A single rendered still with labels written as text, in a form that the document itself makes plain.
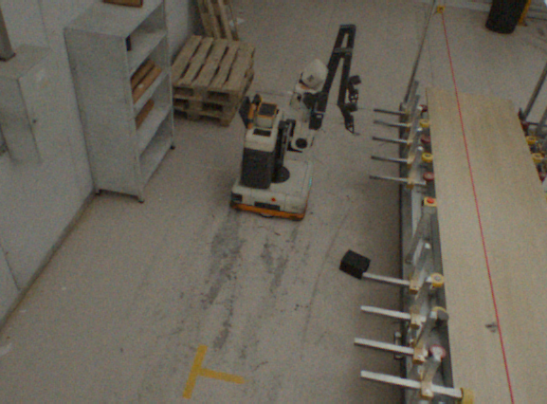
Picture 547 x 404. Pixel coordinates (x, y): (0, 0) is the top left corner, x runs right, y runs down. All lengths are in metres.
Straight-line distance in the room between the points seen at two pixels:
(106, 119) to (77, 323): 1.58
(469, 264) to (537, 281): 0.39
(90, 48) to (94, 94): 0.37
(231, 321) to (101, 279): 1.07
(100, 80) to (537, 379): 3.41
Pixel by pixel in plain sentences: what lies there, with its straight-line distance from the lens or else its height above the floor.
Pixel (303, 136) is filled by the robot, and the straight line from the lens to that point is 4.22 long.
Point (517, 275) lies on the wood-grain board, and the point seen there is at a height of 0.90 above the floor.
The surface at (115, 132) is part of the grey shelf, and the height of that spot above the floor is 0.73.
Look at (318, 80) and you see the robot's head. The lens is 3.97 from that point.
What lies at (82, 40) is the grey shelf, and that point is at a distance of 4.07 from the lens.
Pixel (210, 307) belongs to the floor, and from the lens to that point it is 3.91.
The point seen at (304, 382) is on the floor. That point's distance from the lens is 3.62.
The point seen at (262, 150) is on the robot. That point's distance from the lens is 4.17.
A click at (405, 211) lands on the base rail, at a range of 3.85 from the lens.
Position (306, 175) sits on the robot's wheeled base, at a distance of 4.65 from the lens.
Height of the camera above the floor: 3.12
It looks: 41 degrees down
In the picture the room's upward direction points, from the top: 6 degrees clockwise
